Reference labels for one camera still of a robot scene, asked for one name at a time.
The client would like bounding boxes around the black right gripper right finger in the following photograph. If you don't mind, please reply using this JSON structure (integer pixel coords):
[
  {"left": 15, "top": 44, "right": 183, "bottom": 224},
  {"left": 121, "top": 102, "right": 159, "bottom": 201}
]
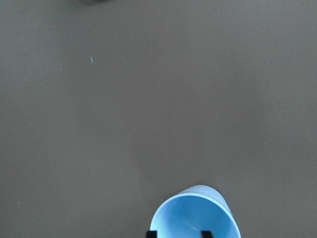
[{"left": 201, "top": 231, "right": 214, "bottom": 238}]

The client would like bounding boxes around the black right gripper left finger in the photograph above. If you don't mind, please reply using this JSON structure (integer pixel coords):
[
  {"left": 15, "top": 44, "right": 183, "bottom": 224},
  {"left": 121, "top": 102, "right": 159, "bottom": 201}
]
[{"left": 146, "top": 230, "right": 158, "bottom": 238}]

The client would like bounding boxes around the blue plastic cup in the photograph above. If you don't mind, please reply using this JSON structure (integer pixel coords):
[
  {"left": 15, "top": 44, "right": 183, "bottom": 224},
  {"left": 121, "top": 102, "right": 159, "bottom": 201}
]
[{"left": 150, "top": 185, "right": 241, "bottom": 238}]

